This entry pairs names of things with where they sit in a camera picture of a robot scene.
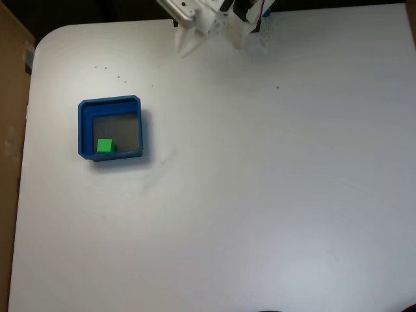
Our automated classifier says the silver camera box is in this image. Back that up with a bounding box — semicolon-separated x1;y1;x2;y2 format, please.
155;0;200;24

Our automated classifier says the green cube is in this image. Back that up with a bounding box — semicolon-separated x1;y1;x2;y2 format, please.
96;138;117;153

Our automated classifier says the blue box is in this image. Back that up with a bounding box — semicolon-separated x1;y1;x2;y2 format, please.
77;94;145;163

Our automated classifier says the brown cardboard box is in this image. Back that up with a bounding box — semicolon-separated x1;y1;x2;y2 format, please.
0;0;36;312

